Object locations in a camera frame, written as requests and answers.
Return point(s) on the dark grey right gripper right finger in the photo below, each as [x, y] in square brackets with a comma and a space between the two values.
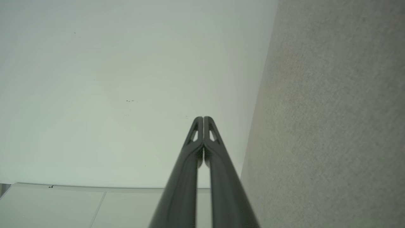
[226, 190]

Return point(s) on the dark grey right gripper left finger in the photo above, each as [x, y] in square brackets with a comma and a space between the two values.
[180, 190]

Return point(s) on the grey fabric sofa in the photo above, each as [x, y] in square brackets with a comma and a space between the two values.
[332, 110]

